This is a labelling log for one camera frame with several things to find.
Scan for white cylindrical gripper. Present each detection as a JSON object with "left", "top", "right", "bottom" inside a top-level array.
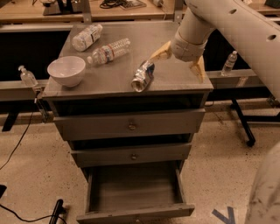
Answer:
[{"left": 149, "top": 31, "right": 207, "bottom": 83}]

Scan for silver redbull can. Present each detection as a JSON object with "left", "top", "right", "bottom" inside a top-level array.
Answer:
[{"left": 131, "top": 60, "right": 155, "bottom": 92}]

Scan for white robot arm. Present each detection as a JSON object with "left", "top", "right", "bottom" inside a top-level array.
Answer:
[{"left": 150, "top": 0, "right": 280, "bottom": 224}]

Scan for grey top drawer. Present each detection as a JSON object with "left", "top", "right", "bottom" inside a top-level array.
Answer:
[{"left": 54, "top": 108, "right": 205, "bottom": 141}]

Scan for grey wooden drawer cabinet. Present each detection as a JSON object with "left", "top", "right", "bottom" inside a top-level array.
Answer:
[{"left": 41, "top": 20, "right": 214, "bottom": 224}]

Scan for grey middle drawer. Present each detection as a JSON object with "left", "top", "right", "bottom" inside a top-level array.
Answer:
[{"left": 71, "top": 143, "right": 192, "bottom": 168}]

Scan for grey open bottom drawer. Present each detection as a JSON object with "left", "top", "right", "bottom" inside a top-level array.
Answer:
[{"left": 77, "top": 161, "right": 194, "bottom": 224}]

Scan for upright clear water bottle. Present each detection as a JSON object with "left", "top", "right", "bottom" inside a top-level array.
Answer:
[{"left": 221, "top": 51, "right": 237, "bottom": 76}]

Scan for clear water bottle red label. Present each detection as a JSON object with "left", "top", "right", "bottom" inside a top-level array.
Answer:
[{"left": 87, "top": 38, "right": 131, "bottom": 66}]

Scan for clear bottle white label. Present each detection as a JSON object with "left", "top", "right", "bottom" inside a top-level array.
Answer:
[{"left": 72, "top": 24, "right": 103, "bottom": 52}]

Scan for black table leg with caster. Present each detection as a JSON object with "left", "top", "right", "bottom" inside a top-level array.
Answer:
[{"left": 231, "top": 99, "right": 256, "bottom": 147}]

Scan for white ceramic bowl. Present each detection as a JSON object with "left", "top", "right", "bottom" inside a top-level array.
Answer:
[{"left": 47, "top": 56, "right": 86, "bottom": 87}]

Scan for black monitor stand base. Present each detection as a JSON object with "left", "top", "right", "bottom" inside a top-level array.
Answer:
[{"left": 43, "top": 0, "right": 82, "bottom": 16}]

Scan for left hand sanitizer pump bottle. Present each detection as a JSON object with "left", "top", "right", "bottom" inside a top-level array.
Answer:
[{"left": 18, "top": 66, "right": 39, "bottom": 88}]

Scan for black stand foot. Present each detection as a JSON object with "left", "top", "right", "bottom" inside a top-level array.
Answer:
[{"left": 49, "top": 199, "right": 66, "bottom": 224}]

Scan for coiled black cables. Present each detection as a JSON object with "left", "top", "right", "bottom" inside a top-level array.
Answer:
[{"left": 99, "top": 0, "right": 129, "bottom": 10}]

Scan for black floor cable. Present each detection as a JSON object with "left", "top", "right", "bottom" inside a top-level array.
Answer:
[{"left": 0, "top": 110, "right": 68, "bottom": 224}]

